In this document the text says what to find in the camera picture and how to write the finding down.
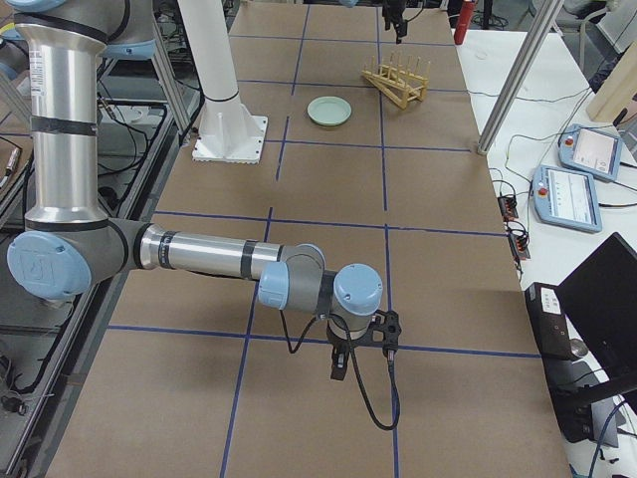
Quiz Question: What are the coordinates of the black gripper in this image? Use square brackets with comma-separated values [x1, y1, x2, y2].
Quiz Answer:
[381, 0, 408, 45]
[326, 319, 371, 381]

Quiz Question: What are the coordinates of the light green plate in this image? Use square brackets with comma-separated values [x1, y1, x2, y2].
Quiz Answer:
[307, 96, 352, 126]

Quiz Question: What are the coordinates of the wooden dish rack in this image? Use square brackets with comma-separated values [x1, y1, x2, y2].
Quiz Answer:
[361, 51, 431, 110]

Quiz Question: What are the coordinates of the red cylinder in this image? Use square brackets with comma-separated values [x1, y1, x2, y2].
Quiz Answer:
[454, 0, 476, 46]

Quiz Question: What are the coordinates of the orange connector block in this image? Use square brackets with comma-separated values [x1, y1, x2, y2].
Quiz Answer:
[508, 229, 531, 261]
[498, 194, 519, 221]

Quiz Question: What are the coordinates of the black computer box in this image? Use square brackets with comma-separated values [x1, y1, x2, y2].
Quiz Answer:
[525, 282, 577, 360]

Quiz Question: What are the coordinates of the far teach pendant tablet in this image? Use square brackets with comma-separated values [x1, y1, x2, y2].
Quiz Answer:
[558, 123, 623, 182]

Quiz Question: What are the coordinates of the teach pendant tablet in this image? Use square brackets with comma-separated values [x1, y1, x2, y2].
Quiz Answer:
[558, 123, 623, 182]
[531, 165, 602, 233]

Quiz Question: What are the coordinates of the near teach pendant tablet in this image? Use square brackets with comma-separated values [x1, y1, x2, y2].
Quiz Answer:
[531, 165, 602, 233]

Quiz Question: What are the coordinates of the black monitor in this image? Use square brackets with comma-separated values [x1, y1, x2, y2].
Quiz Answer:
[556, 232, 636, 377]

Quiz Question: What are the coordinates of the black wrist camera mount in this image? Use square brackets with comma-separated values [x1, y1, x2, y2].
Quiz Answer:
[366, 310, 402, 360]

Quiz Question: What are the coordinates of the aluminium frame post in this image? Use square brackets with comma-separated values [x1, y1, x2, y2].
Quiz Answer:
[477, 0, 563, 155]

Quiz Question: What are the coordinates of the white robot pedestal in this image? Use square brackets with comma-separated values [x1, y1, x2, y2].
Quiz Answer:
[179, 1, 268, 164]

